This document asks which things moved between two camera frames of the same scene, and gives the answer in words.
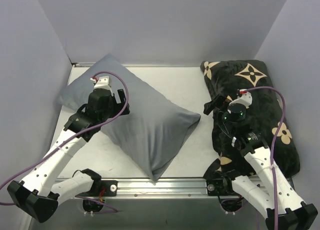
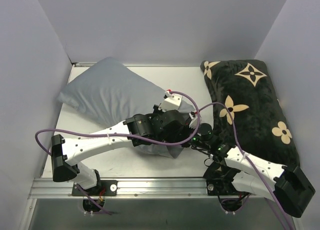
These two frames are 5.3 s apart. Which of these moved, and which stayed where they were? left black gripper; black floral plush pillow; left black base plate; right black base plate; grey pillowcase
Moved: grey pillowcase; left black gripper
Stayed: left black base plate; right black base plate; black floral plush pillow
